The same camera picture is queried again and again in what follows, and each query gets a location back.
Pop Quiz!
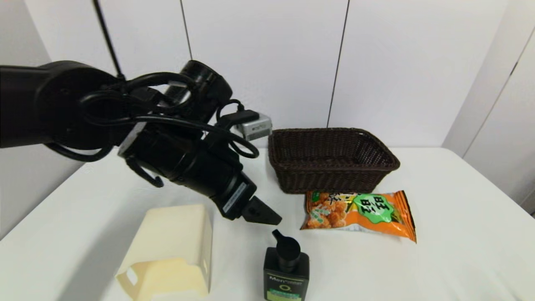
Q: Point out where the orange cookie snack bag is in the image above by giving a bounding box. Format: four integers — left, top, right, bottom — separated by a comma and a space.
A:
300, 190, 418, 243

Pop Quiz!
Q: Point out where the black pump bottle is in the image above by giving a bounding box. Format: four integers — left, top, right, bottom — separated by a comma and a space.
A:
263, 229, 311, 301

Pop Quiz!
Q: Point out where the dark brown wicker basket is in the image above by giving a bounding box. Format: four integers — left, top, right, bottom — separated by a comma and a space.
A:
267, 128, 401, 195

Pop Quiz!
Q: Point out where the cream plastic container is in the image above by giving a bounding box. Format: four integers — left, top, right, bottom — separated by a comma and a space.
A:
115, 204, 214, 301

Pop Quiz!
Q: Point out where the black camera cable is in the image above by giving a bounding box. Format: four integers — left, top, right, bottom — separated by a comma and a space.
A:
215, 99, 260, 159

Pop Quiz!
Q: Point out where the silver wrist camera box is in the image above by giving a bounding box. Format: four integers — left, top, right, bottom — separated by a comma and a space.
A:
234, 113, 273, 142

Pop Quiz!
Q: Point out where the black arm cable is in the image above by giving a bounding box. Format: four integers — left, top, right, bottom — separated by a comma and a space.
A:
44, 0, 231, 188

